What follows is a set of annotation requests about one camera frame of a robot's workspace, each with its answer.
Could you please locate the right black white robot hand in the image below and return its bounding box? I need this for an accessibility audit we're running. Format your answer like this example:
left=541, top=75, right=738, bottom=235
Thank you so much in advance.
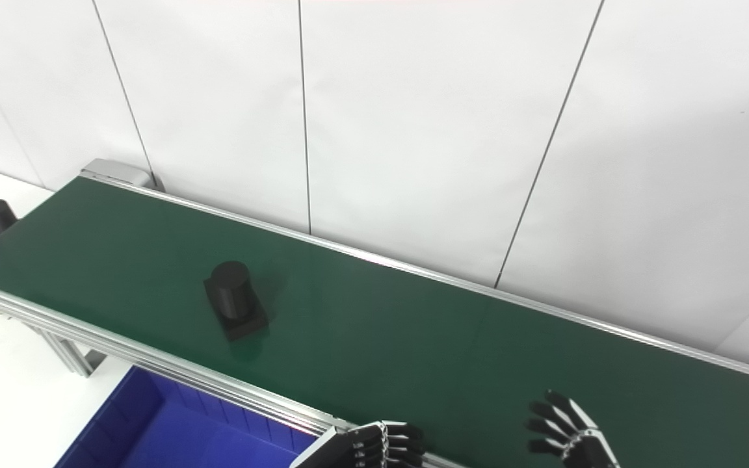
left=526, top=390, right=621, bottom=468

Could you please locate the blue plastic bin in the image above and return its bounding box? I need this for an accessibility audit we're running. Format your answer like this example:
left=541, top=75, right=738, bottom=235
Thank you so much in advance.
left=55, top=365, right=321, bottom=468

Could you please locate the green conveyor belt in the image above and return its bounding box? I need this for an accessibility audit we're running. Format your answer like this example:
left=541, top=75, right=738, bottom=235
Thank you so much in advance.
left=0, top=158, right=749, bottom=468
left=0, top=177, right=749, bottom=468

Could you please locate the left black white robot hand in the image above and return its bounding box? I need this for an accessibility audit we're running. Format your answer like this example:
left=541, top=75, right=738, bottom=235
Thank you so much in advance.
left=290, top=421, right=426, bottom=468

